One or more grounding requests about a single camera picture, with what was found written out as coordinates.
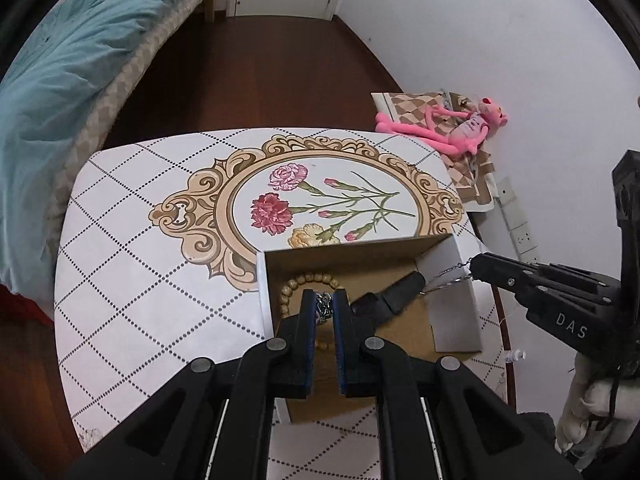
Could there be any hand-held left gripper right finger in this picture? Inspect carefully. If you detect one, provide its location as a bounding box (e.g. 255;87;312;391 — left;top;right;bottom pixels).
332;287;587;480

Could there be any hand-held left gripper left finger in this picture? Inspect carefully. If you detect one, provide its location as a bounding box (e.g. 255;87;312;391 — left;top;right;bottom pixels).
65;289;321;480

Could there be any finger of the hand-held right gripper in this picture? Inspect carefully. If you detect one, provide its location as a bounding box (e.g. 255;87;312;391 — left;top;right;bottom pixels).
350;271;427;334
469;252;622;313

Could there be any silver chain bracelet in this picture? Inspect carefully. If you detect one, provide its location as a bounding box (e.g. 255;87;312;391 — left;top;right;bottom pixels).
314;290;336;330

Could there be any cardboard box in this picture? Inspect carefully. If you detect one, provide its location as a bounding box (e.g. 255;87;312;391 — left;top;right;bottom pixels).
256;232;485;427

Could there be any wooden bead bracelet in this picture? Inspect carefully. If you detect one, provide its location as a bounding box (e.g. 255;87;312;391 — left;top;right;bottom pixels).
278;272;347;357

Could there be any thin silver necklace chain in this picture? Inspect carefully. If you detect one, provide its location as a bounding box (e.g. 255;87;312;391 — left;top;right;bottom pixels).
423;259;474;295

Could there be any person's right hand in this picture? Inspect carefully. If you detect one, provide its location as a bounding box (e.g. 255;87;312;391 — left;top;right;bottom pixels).
555;347;640;457

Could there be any pink plush toy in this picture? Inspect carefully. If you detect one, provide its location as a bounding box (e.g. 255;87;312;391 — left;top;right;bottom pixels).
375;97;510;157

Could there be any floral print tablecloth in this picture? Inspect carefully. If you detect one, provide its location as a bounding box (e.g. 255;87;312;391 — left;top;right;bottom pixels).
54;129;512;480

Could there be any red cloth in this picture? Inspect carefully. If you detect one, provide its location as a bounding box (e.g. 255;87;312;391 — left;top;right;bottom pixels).
0;284;57;333

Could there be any teal blanket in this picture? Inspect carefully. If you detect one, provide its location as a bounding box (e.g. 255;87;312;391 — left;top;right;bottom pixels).
0;0;224;311

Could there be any white wall socket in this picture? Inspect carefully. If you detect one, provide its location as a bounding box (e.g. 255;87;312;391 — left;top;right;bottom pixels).
494;176;541;262

